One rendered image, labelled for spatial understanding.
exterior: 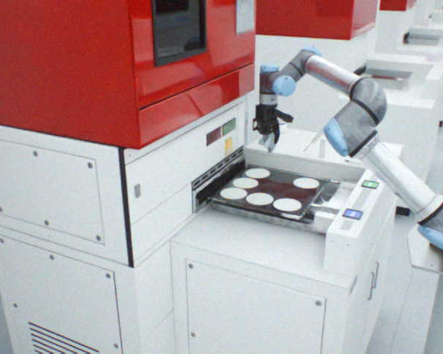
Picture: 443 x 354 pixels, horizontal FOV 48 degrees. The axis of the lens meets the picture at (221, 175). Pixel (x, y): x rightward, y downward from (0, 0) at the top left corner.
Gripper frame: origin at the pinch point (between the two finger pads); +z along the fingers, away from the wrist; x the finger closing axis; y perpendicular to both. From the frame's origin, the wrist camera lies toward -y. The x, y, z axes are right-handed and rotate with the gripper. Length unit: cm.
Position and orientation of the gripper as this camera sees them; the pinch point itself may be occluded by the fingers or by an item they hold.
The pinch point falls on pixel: (271, 149)
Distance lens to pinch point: 209.7
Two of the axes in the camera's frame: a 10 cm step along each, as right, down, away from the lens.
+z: 0.1, 9.2, 3.9
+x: 5.3, 3.3, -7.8
